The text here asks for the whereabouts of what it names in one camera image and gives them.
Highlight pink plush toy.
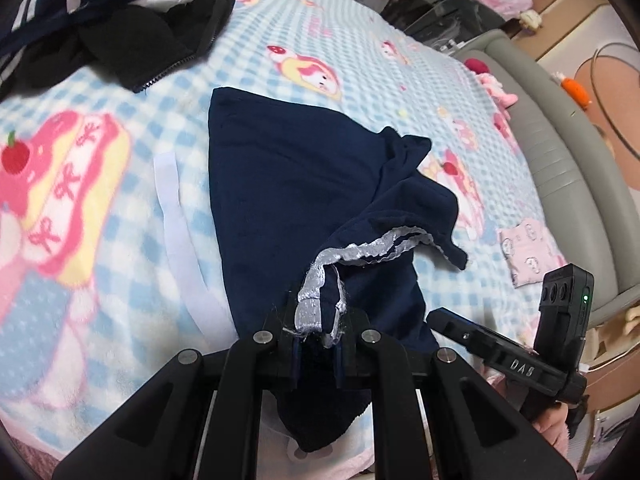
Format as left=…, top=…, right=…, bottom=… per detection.
left=475, top=72, right=518, bottom=108

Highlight navy pants with silver stripe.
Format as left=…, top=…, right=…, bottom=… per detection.
left=207, top=87, right=469, bottom=453

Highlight person's right hand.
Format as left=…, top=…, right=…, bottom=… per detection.
left=531, top=402, right=571, bottom=456

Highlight small pink printed cloth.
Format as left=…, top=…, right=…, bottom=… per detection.
left=497, top=217, right=568, bottom=288

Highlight white fabric strap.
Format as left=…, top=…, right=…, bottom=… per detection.
left=152, top=157, right=233, bottom=336

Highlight black fleece zip jacket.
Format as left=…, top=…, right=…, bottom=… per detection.
left=0, top=0, right=236, bottom=102

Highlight printed checkered blanket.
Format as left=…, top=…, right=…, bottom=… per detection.
left=0, top=0, right=621, bottom=480

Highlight small cream toy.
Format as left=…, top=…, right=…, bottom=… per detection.
left=517, top=10, right=543, bottom=34

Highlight black wire hoop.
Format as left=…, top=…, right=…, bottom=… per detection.
left=590, top=42, right=640, bottom=148

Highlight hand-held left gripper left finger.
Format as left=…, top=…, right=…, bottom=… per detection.
left=52, top=304, right=302, bottom=480

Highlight grey padded bed frame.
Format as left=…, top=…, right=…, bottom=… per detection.
left=452, top=30, right=640, bottom=311

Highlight black storage boxes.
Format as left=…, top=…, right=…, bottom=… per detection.
left=355, top=0, right=516, bottom=53

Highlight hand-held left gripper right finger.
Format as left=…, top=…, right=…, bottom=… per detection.
left=333, top=309, right=577, bottom=480

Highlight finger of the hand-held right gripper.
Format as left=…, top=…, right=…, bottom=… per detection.
left=425, top=307, right=497, bottom=362

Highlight orange carrot toy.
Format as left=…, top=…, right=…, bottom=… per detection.
left=552, top=72, right=596, bottom=108

